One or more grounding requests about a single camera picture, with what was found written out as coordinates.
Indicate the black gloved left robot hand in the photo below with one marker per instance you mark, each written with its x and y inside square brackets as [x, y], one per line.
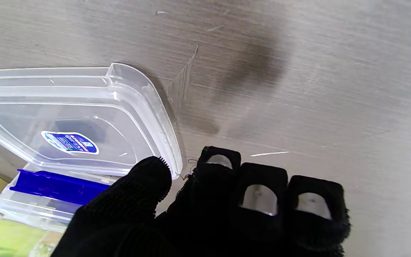
[198, 214]

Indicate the clear container with blue clips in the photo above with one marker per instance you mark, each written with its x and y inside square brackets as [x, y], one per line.
[48, 192]

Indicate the clear lid with blue label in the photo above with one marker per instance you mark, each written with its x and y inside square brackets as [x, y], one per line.
[73, 121]

